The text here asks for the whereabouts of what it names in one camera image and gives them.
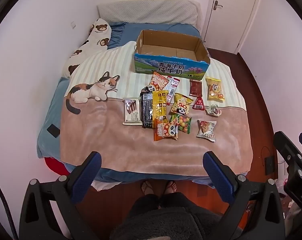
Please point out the black power adapter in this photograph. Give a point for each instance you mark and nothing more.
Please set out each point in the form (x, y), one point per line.
(269, 165)

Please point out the person's left foot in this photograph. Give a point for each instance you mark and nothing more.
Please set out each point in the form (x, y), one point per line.
(146, 188)

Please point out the bear print pillow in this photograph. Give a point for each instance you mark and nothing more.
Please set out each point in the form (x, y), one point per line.
(96, 37)

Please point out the white door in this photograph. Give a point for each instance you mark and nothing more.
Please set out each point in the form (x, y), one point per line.
(228, 25)

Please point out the yellow snack packet black labels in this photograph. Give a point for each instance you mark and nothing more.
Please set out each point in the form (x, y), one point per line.
(159, 105)

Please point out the red triangular snack packet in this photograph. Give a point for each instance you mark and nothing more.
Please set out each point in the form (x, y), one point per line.
(198, 104)

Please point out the yellow panda snack packet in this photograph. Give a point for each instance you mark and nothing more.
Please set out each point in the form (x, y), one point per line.
(181, 105)

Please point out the orange panda snack packet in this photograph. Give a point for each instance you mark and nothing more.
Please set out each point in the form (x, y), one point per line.
(158, 81)
(163, 131)

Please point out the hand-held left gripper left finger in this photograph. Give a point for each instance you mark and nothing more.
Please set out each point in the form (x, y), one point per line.
(91, 170)

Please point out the cat print blanket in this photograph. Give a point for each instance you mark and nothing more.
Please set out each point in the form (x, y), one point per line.
(116, 142)

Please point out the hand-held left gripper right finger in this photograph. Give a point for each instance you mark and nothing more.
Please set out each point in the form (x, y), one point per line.
(216, 172)

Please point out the small green white snack packet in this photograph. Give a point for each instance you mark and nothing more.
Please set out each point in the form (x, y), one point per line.
(213, 110)

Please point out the white chocolate stick box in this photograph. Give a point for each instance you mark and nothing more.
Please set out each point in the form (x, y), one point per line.
(132, 115)

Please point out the red cloth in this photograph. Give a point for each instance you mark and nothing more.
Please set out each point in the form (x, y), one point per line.
(53, 166)

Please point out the yellow cake packet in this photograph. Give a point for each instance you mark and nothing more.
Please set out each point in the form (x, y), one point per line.
(214, 88)

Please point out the white and red snack packet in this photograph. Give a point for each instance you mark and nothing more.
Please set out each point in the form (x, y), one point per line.
(173, 86)

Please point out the person's dark fleece clothing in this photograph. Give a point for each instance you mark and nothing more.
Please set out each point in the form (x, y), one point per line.
(166, 217)

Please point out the cardboard box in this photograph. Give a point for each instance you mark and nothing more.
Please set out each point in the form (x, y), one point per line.
(166, 66)

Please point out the dark red snack packet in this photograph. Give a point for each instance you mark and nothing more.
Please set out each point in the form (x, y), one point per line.
(195, 88)

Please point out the person's foot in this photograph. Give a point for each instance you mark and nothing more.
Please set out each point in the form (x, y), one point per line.
(146, 188)
(170, 187)

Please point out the black phone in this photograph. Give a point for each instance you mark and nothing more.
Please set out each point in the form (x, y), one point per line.
(53, 130)

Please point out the colourful candy ball packet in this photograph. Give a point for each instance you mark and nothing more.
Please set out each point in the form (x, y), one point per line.
(184, 124)

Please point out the grey pillow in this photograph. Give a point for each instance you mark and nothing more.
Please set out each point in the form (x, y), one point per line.
(151, 11)

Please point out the person's right foot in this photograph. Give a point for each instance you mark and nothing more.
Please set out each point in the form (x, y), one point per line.
(170, 187)

